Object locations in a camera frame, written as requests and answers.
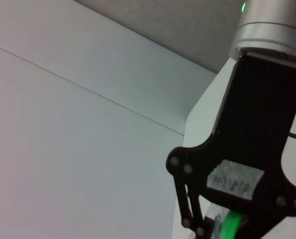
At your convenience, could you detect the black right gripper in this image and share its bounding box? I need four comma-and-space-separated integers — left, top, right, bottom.
166, 55, 296, 239

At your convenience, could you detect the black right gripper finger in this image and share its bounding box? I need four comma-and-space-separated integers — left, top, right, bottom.
172, 171, 208, 239

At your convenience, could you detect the transparent green-edged document bag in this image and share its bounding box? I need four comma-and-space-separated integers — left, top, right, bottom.
204, 203, 244, 239

